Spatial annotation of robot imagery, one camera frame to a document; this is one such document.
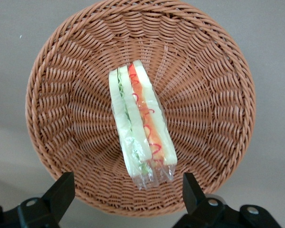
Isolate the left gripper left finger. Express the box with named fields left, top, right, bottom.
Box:
left=0, top=172, right=76, bottom=228

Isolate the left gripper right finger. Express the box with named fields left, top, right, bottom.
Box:
left=173, top=172, right=282, bottom=228

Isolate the triangle sandwich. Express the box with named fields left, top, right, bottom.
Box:
left=108, top=59, right=178, bottom=191

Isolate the brown round wicker basket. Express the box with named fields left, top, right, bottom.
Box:
left=25, top=0, right=257, bottom=217

